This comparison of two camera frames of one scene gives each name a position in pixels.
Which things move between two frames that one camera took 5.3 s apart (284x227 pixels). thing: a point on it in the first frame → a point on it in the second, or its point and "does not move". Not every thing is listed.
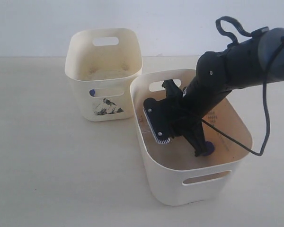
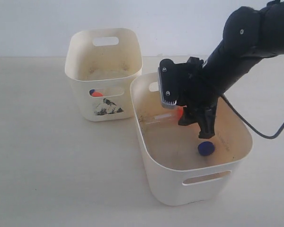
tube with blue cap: [209, 147] does not move
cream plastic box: [176, 177] does not move
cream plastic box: [101, 63] does not move
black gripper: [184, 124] → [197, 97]
